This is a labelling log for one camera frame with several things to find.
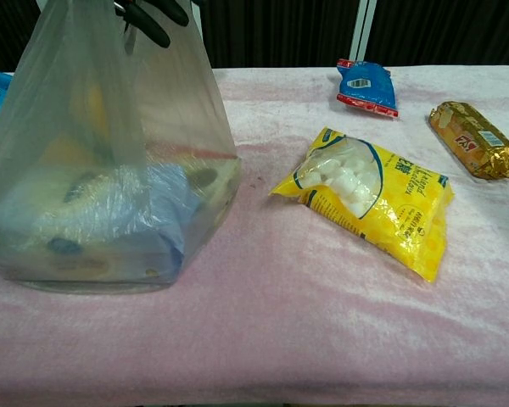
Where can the yellow rock sugar bag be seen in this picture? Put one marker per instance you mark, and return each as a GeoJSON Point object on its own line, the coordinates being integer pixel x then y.
{"type": "Point", "coordinates": [377, 199]}

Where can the pink velvet tablecloth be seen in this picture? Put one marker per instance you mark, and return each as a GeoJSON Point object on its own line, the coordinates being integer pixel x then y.
{"type": "Point", "coordinates": [280, 330]}

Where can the black curtain panel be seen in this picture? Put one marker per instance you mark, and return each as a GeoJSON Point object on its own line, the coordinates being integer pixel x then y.
{"type": "Point", "coordinates": [445, 29]}
{"type": "Point", "coordinates": [280, 29]}

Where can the white frame post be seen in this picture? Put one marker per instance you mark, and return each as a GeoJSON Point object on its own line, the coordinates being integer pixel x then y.
{"type": "Point", "coordinates": [362, 29]}

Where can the blue red snack packet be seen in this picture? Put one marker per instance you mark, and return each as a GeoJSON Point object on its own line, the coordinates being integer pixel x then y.
{"type": "Point", "coordinates": [369, 87]}

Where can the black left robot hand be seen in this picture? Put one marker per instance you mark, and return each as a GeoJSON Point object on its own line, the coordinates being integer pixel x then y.
{"type": "Point", "coordinates": [152, 21]}

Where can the gold biscuit packet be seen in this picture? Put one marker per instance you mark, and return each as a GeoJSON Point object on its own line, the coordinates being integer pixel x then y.
{"type": "Point", "coordinates": [471, 140]}

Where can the clear plastic bag with items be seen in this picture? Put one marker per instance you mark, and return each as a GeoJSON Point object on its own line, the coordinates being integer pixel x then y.
{"type": "Point", "coordinates": [89, 169]}

